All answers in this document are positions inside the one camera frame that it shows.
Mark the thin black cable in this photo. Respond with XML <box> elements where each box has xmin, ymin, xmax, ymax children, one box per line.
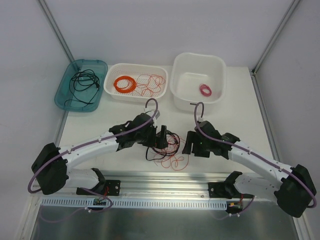
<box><xmin>64</xmin><ymin>84</ymin><xmax>99</xmax><ymax>108</ymax></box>

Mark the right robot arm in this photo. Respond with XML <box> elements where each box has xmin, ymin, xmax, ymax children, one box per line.
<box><xmin>182</xmin><ymin>121</ymin><xmax>317</xmax><ymax>218</ymax></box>

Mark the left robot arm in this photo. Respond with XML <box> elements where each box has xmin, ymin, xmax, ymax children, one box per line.
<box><xmin>31</xmin><ymin>113</ymin><xmax>168</xmax><ymax>195</ymax></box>

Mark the white perforated plastic basket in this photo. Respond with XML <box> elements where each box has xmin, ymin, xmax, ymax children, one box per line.
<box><xmin>103</xmin><ymin>63</ymin><xmax>169</xmax><ymax>103</ymax></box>

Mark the white plastic tub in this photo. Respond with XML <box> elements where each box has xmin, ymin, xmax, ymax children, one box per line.
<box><xmin>169</xmin><ymin>52</ymin><xmax>227</xmax><ymax>113</ymax></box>

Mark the teal transparent plastic tray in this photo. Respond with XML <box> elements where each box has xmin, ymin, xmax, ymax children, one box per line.
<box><xmin>54</xmin><ymin>59</ymin><xmax>108</xmax><ymax>113</ymax></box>

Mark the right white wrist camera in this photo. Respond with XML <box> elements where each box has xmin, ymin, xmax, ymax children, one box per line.
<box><xmin>195</xmin><ymin>116</ymin><xmax>204</xmax><ymax>126</ymax></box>

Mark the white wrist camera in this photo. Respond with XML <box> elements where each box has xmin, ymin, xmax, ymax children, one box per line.
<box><xmin>195</xmin><ymin>116</ymin><xmax>204</xmax><ymax>126</ymax></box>
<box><xmin>144</xmin><ymin>107</ymin><xmax>160</xmax><ymax>127</ymax></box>

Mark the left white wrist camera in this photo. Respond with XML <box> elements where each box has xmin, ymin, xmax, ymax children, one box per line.
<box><xmin>144</xmin><ymin>107</ymin><xmax>160</xmax><ymax>127</ymax></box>

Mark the pink wire coil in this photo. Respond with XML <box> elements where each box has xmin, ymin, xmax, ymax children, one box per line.
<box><xmin>198</xmin><ymin>83</ymin><xmax>213</xmax><ymax>97</ymax></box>

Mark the aluminium mounting rail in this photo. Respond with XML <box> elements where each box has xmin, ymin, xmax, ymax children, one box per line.
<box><xmin>30</xmin><ymin>170</ymin><xmax>273</xmax><ymax>201</ymax></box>

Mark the orange wire coil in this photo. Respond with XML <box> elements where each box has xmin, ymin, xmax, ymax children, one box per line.
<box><xmin>113</xmin><ymin>75</ymin><xmax>138</xmax><ymax>94</ymax></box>

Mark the coiled black cable in tray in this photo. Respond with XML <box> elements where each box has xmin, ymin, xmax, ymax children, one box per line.
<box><xmin>71</xmin><ymin>69</ymin><xmax>101</xmax><ymax>92</ymax></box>

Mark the white slotted cable duct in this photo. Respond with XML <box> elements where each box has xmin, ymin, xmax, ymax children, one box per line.
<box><xmin>40</xmin><ymin>197</ymin><xmax>227</xmax><ymax>211</ymax></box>

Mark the left aluminium frame post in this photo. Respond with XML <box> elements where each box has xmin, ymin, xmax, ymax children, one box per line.
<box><xmin>36</xmin><ymin>0</ymin><xmax>75</xmax><ymax>63</ymax></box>

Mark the aluminium frame post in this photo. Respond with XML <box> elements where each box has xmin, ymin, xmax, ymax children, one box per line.
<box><xmin>36</xmin><ymin>0</ymin><xmax>75</xmax><ymax>63</ymax></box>
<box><xmin>251</xmin><ymin>0</ymin><xmax>302</xmax><ymax>76</ymax></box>

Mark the right aluminium frame post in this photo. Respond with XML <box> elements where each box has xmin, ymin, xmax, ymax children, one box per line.
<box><xmin>251</xmin><ymin>0</ymin><xmax>302</xmax><ymax>76</ymax></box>

